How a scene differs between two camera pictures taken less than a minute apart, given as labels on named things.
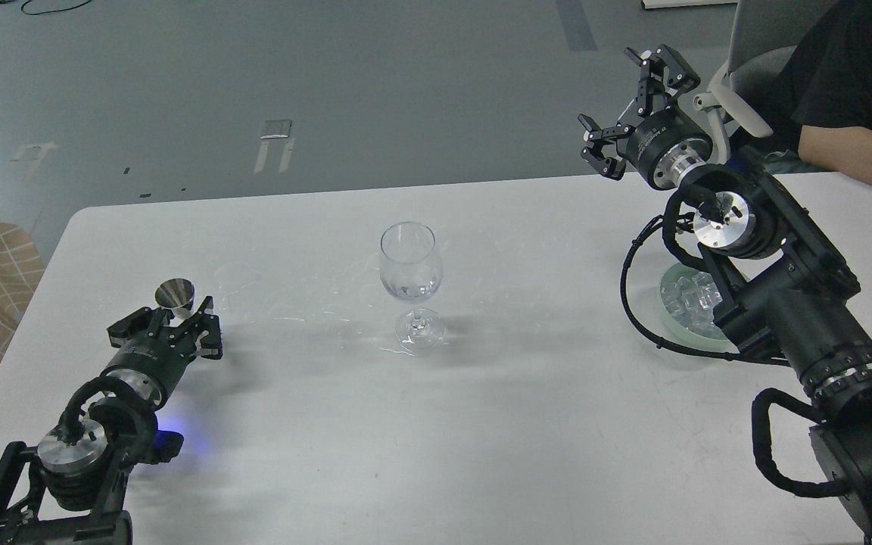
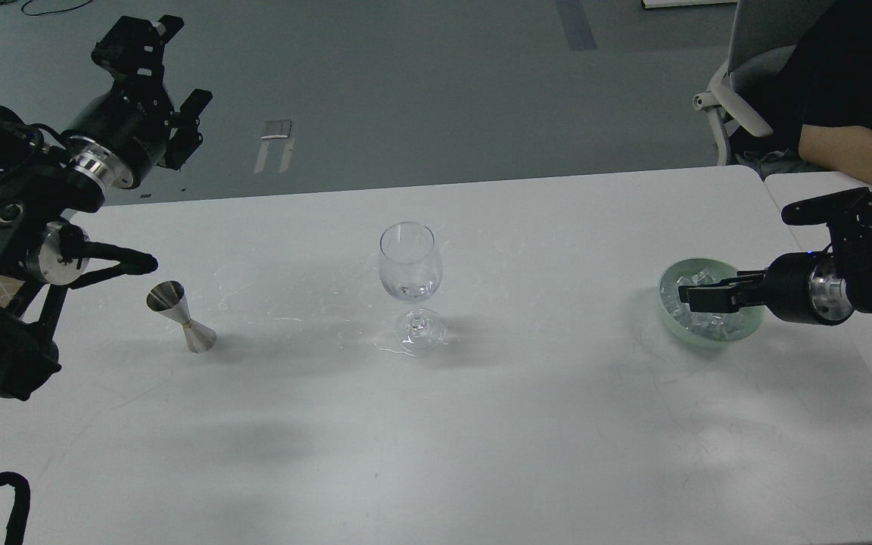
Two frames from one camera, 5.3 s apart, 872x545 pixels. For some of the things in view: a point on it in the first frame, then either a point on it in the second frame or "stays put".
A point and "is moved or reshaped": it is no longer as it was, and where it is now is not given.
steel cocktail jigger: [177, 295] is moved or reshaped
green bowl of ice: [689, 295] stays put
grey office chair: [761, 29] stays put
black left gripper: [151, 359] to [131, 121]
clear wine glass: [411, 270] stays put
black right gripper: [658, 141] to [809, 287]
